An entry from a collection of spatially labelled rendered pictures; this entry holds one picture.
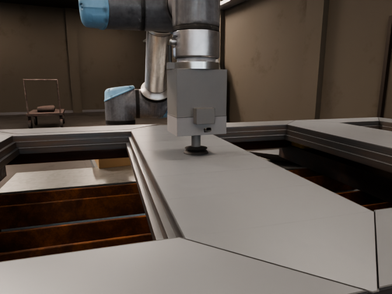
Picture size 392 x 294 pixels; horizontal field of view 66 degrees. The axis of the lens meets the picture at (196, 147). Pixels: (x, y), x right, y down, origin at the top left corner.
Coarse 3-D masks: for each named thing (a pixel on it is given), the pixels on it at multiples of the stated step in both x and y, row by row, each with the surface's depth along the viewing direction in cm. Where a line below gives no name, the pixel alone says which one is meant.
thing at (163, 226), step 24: (0, 144) 61; (24, 144) 69; (48, 144) 71; (72, 144) 72; (96, 144) 73; (120, 144) 75; (312, 144) 75; (336, 144) 68; (360, 144) 62; (0, 168) 57; (144, 168) 48; (384, 168) 56; (144, 192) 41; (168, 216) 29; (384, 288) 18
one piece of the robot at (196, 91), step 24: (168, 48) 47; (168, 72) 50; (192, 72) 46; (216, 72) 47; (168, 96) 51; (192, 96) 47; (216, 96) 48; (168, 120) 52; (192, 120) 48; (216, 120) 49; (192, 144) 51
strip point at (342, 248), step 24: (336, 216) 27; (360, 216) 27; (192, 240) 23; (216, 240) 23; (240, 240) 23; (264, 240) 23; (288, 240) 23; (312, 240) 23; (336, 240) 23; (360, 240) 23; (288, 264) 20; (312, 264) 20; (336, 264) 20; (360, 264) 20
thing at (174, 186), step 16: (160, 176) 39; (176, 176) 39; (192, 176) 39; (208, 176) 39; (224, 176) 39; (240, 176) 39; (256, 176) 39; (272, 176) 39; (288, 176) 39; (176, 192) 33; (192, 192) 33; (208, 192) 33; (224, 192) 33
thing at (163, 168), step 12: (228, 156) 49; (240, 156) 49; (252, 156) 49; (156, 168) 42; (168, 168) 42; (180, 168) 42; (192, 168) 42; (204, 168) 42; (216, 168) 42; (228, 168) 42; (240, 168) 42; (252, 168) 42
